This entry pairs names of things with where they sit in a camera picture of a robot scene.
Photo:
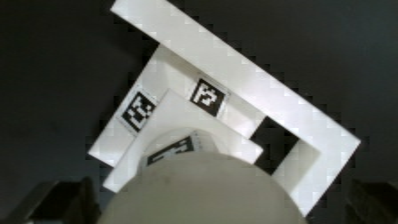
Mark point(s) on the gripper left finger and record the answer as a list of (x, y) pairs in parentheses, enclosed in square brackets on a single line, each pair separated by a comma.
[(59, 203)]

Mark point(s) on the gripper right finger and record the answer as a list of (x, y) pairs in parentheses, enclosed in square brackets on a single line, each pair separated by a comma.
[(372, 203)]

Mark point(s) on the white lamp bulb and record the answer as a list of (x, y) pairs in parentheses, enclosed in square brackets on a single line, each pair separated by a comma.
[(184, 185)]

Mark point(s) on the white lamp base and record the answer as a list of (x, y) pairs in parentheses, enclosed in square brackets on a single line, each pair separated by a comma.
[(182, 115)]

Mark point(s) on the white U-shaped wall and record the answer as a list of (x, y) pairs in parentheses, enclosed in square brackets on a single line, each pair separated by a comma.
[(328, 143)]

